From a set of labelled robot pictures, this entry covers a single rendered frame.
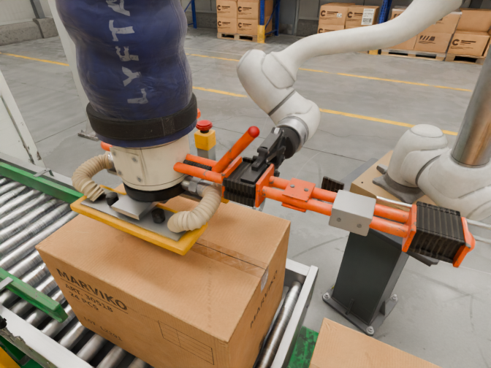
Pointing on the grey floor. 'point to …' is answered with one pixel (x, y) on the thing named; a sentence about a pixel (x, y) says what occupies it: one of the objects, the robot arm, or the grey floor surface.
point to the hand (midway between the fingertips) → (253, 181)
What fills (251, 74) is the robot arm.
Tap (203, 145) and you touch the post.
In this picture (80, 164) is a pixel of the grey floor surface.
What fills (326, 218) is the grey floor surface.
